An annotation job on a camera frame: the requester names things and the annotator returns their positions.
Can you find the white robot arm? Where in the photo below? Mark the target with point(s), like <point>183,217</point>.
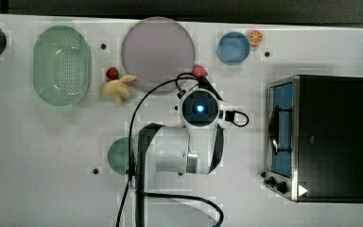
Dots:
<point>194,147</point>

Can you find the black steel toaster oven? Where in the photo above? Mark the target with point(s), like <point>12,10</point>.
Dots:
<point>314,145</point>

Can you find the pink strawberry toy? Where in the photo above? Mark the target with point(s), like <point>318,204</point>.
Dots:
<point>199,71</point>

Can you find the yellow plush banana toy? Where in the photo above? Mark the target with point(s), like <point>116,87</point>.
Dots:
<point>119,88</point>

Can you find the lavender round plate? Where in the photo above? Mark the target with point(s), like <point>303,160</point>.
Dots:
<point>157,50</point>

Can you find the green mug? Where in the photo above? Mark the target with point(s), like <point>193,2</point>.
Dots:
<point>118,155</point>

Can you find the red strawberry toy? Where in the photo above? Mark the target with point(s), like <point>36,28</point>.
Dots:
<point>112,74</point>

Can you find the blue cup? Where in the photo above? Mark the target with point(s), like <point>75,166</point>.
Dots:
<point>233,48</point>

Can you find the orange slice toy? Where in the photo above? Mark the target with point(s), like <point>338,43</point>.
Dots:
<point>255,37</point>

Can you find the green perforated colander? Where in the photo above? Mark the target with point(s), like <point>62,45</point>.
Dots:
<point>62,66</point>

